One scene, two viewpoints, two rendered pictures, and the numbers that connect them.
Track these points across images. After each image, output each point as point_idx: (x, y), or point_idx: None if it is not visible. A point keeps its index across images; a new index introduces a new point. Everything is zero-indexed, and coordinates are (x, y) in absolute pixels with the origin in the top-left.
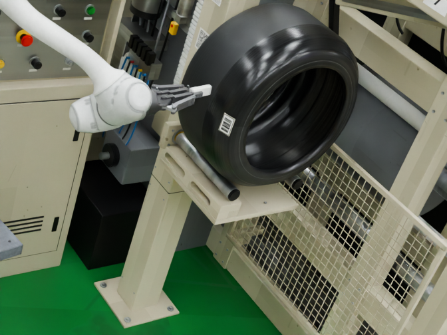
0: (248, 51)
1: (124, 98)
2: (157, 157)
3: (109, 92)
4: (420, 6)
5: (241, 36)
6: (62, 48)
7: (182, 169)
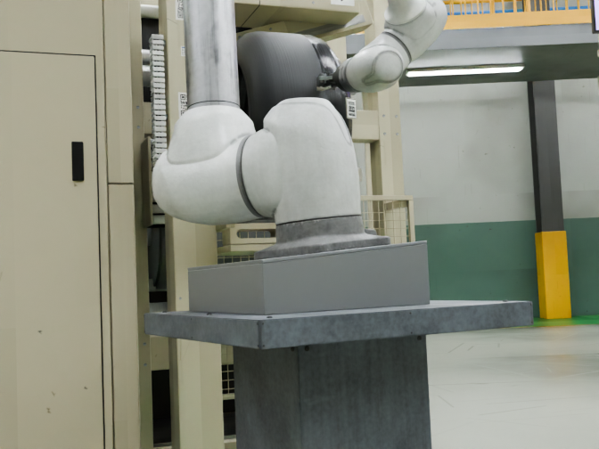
0: (313, 45)
1: (443, 5)
2: (176, 284)
3: (429, 5)
4: (331, 8)
5: (291, 41)
6: None
7: (273, 228)
